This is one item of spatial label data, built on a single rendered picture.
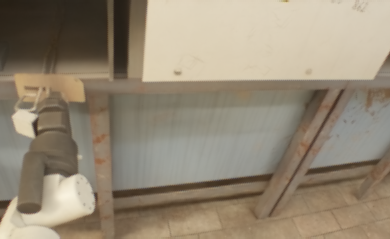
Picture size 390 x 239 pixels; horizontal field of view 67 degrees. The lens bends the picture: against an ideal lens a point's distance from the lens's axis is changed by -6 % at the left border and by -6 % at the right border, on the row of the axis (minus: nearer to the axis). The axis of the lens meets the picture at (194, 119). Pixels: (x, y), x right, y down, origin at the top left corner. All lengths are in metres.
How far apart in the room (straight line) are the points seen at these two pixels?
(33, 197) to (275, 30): 0.53
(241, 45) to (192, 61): 0.10
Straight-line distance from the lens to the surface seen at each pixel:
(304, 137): 1.20
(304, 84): 0.99
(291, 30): 0.69
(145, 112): 0.95
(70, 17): 1.08
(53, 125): 0.60
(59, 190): 0.51
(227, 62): 0.66
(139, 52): 0.75
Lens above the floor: 1.31
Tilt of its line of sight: 41 degrees down
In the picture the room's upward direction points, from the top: 12 degrees clockwise
